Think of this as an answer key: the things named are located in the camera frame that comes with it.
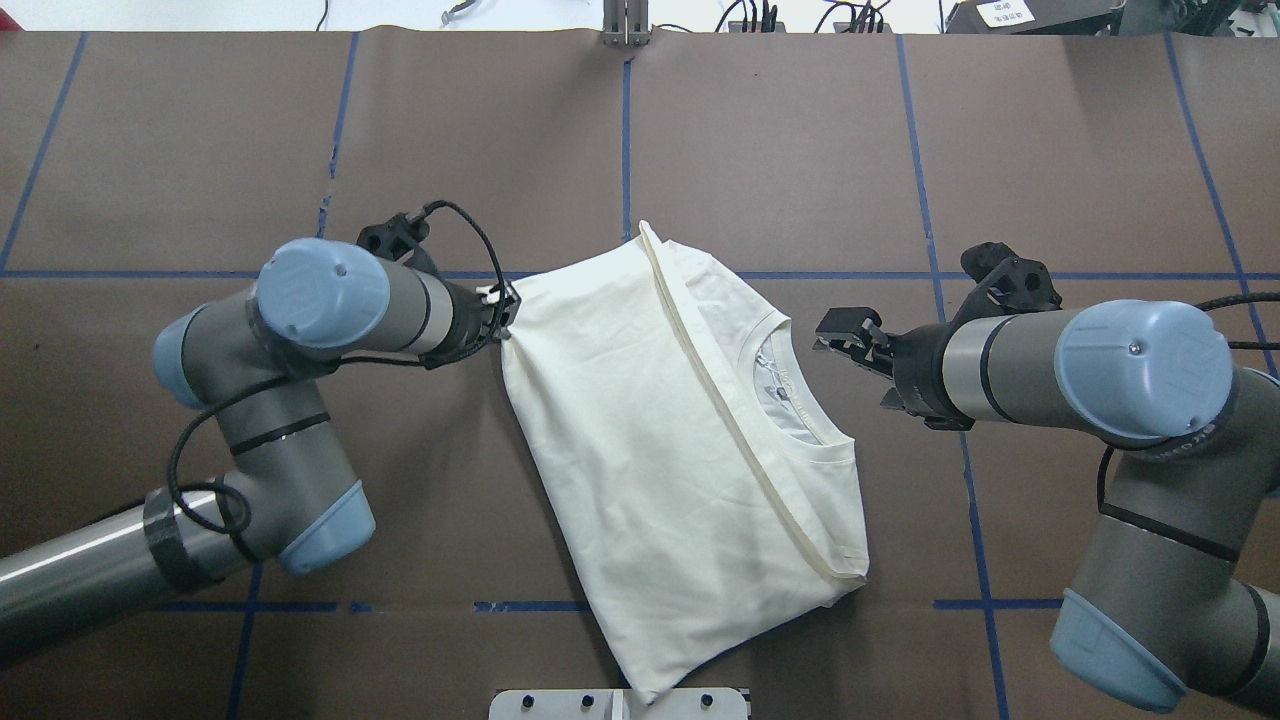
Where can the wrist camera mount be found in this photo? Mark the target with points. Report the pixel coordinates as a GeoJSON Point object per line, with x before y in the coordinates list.
{"type": "Point", "coordinates": [1005, 284]}
{"type": "Point", "coordinates": [400, 240]}

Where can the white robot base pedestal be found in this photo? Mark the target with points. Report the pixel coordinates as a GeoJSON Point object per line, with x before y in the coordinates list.
{"type": "Point", "coordinates": [618, 703]}

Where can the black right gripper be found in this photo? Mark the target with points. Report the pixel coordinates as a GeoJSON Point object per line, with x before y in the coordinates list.
{"type": "Point", "coordinates": [919, 374]}

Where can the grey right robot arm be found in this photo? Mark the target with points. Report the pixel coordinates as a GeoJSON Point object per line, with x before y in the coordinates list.
{"type": "Point", "coordinates": [1155, 610]}

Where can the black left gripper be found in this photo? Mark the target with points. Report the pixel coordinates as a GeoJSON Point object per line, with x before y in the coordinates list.
{"type": "Point", "coordinates": [463, 318]}

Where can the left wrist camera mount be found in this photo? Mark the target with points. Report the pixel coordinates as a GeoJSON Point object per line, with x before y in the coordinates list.
{"type": "Point", "coordinates": [400, 240]}

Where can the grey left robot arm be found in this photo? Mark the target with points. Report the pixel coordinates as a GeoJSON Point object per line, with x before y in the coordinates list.
{"type": "Point", "coordinates": [260, 473]}

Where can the cream long sleeve shirt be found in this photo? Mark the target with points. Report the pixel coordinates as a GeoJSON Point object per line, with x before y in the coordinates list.
{"type": "Point", "coordinates": [702, 492]}

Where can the aluminium frame post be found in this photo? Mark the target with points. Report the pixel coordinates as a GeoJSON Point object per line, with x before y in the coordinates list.
{"type": "Point", "coordinates": [626, 23]}

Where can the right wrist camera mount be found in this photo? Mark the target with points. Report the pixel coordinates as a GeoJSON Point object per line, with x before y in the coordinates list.
{"type": "Point", "coordinates": [1005, 284]}

